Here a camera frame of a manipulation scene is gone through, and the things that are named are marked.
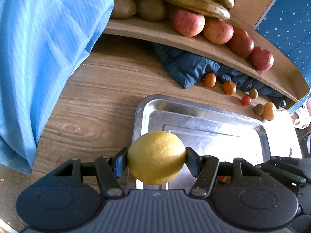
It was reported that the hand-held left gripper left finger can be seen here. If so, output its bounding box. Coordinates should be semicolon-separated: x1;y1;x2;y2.
52;147;129;198

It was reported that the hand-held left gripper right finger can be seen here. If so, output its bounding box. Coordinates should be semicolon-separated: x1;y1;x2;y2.
186;148;260;198

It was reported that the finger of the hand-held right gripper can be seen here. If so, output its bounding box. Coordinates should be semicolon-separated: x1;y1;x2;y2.
260;156;311;186

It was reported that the metal tray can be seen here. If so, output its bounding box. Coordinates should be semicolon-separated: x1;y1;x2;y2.
126;94;271;190

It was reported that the yellow lemon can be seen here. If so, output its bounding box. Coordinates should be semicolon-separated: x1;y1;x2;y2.
127;130;187;185

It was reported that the yellow-orange round fruit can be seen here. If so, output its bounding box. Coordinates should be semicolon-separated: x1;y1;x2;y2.
262;102;277;121

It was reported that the orange cherry tomato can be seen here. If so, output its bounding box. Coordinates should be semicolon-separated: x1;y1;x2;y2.
222;81;237;95

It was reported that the navy padded jacket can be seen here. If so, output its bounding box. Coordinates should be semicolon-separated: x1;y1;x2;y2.
151;42;288;107

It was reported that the red apple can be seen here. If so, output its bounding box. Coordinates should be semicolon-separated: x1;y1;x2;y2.
203;18;234;45
227;28;255;59
173;9;206;37
249;47;274;71

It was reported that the light blue garment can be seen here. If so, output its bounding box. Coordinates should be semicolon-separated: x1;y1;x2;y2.
0;0;117;175

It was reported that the wooden shelf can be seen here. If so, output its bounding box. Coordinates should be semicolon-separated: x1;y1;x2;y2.
103;15;309;102

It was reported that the blue white-dotted cloth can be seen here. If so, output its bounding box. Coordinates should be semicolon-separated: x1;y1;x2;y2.
253;0;311;112

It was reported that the brown kiwi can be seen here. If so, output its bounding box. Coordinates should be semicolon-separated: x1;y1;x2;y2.
110;0;137;19
138;0;168;21

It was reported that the bunch of bananas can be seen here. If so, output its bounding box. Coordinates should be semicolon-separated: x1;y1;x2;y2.
162;0;235;20

